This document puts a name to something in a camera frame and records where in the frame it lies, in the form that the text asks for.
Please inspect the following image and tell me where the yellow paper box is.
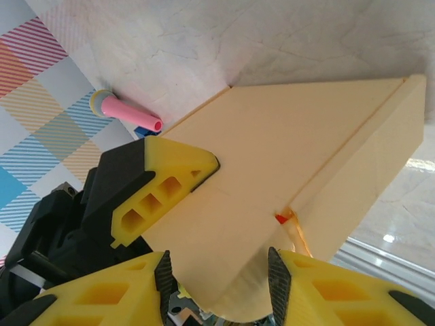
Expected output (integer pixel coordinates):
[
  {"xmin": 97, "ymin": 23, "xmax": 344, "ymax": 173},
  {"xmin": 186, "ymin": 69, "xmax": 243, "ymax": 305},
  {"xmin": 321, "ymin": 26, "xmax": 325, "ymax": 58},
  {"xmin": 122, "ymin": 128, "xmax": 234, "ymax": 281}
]
[{"xmin": 141, "ymin": 73, "xmax": 428, "ymax": 323}]

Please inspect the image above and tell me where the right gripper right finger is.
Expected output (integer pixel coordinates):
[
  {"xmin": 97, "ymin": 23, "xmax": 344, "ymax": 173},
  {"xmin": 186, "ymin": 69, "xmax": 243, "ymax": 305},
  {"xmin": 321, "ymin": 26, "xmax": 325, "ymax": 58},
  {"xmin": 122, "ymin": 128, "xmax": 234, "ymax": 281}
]
[{"xmin": 266, "ymin": 247, "xmax": 435, "ymax": 326}]

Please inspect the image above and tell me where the pink toy microphone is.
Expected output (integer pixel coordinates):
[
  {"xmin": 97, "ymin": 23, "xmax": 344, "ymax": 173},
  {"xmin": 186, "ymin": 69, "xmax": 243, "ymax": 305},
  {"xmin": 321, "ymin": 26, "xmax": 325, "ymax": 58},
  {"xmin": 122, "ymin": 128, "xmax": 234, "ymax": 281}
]
[{"xmin": 89, "ymin": 88, "xmax": 163, "ymax": 132}]

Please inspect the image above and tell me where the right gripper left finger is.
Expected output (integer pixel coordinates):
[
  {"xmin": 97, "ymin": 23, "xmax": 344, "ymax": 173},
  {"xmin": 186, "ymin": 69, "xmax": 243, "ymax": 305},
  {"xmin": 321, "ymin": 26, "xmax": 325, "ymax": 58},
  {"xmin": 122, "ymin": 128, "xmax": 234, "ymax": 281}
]
[{"xmin": 6, "ymin": 250, "xmax": 174, "ymax": 326}]

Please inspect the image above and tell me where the wide aluminium base rail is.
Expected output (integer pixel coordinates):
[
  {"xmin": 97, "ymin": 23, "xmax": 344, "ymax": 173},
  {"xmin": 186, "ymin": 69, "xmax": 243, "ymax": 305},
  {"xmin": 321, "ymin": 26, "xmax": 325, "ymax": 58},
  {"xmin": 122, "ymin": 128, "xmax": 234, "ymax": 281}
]
[{"xmin": 328, "ymin": 236, "xmax": 435, "ymax": 296}]

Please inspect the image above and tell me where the small blue block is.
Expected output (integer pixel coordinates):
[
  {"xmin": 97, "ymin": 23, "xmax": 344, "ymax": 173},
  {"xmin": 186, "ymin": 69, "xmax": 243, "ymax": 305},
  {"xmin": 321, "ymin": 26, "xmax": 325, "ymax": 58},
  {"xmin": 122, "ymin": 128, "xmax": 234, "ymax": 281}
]
[{"xmin": 134, "ymin": 126, "xmax": 160, "ymax": 139}]

